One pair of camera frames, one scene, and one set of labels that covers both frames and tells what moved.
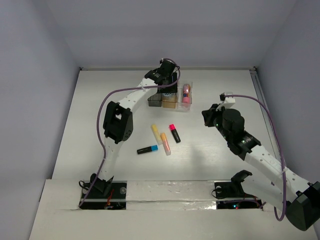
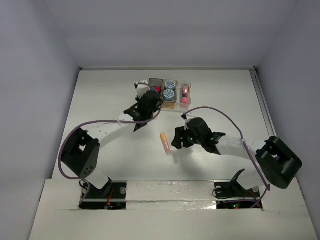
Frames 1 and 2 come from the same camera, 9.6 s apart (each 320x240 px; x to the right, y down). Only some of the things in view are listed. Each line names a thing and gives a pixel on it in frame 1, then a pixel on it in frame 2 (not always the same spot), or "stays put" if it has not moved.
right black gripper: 209,114 -> 179,132
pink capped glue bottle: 186,93 stays put
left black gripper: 169,81 -> 152,97
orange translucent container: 169,100 stays put
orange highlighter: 163,136 stays put
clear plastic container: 184,102 stays put
